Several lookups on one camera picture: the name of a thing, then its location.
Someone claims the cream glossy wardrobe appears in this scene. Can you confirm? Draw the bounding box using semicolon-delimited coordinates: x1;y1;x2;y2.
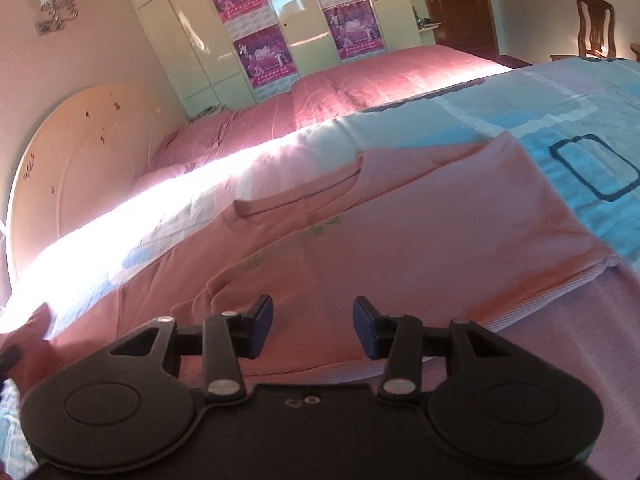
110;0;441;120

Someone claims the pink quilt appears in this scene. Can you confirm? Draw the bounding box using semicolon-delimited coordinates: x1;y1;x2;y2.
290;44;513;132

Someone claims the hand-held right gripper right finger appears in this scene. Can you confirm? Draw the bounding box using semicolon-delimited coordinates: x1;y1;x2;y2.
352;296;518;406

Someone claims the brown wooden door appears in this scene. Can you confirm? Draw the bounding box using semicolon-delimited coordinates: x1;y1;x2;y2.
412;0;501;59

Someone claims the wooden chair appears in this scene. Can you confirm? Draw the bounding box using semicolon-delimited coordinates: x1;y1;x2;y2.
550;0;632;64

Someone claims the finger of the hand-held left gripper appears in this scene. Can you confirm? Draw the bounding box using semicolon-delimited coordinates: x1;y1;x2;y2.
0;346;24;377

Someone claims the blue patterned bedsheet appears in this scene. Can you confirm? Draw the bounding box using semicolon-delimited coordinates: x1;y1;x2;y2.
0;57;640;480

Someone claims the cream wooden headboard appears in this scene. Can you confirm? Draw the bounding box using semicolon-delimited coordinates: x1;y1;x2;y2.
5;82;190;286

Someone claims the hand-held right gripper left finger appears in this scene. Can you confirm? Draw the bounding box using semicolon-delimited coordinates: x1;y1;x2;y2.
110;295;275;404

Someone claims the pink pillow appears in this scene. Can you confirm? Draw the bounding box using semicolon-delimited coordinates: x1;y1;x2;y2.
134;94;297;183

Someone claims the wall lamp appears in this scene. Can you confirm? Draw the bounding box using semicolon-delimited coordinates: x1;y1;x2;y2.
34;0;81;37

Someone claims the pink knit sweater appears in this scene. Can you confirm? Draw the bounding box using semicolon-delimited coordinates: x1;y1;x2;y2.
0;132;621;396

